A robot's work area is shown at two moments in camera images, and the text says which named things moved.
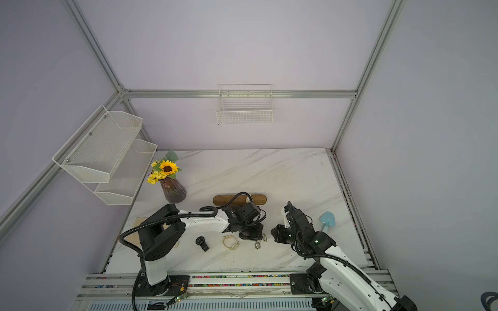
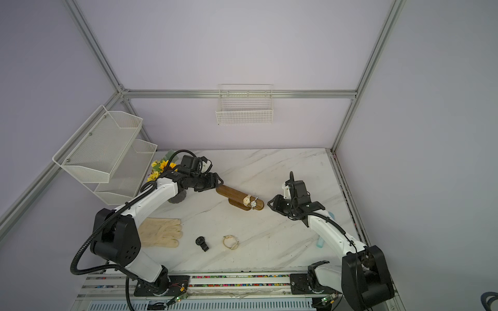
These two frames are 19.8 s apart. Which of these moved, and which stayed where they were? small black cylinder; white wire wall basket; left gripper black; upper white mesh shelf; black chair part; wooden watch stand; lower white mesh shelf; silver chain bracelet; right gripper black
Moved: left gripper black; right gripper black; silver chain bracelet; wooden watch stand
Stayed: black chair part; upper white mesh shelf; white wire wall basket; lower white mesh shelf; small black cylinder
